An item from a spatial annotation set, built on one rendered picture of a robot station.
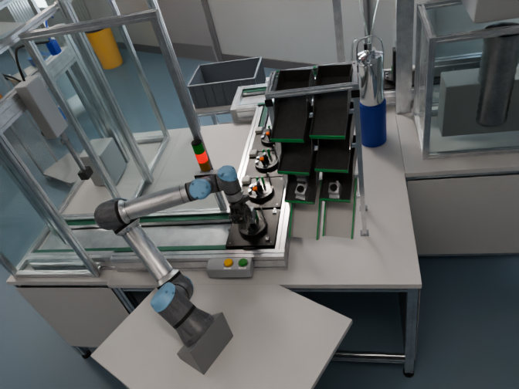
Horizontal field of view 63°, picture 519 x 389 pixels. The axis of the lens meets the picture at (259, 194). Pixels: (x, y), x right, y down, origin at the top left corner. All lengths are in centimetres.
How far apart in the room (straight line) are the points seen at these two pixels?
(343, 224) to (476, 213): 102
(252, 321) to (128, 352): 55
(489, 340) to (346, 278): 115
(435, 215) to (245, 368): 147
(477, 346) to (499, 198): 84
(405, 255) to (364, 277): 22
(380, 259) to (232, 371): 81
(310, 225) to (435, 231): 106
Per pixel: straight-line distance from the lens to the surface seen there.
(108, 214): 171
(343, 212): 194
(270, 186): 226
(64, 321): 290
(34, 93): 238
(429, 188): 255
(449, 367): 274
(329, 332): 182
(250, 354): 183
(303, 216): 196
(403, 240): 210
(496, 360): 281
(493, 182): 260
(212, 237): 220
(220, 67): 419
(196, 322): 172
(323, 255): 205
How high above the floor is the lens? 243
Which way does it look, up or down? 40 degrees down
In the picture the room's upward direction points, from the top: 15 degrees counter-clockwise
